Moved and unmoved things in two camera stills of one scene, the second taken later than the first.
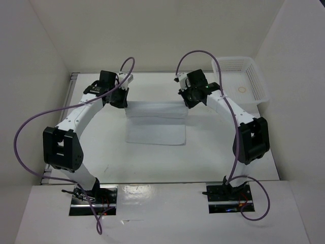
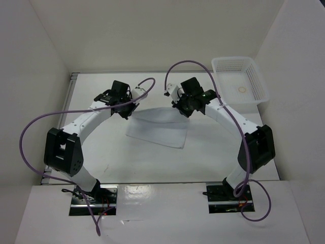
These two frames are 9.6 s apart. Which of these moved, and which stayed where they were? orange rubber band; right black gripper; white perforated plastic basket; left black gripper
Moved: left black gripper; right black gripper
Stayed: orange rubber band; white perforated plastic basket
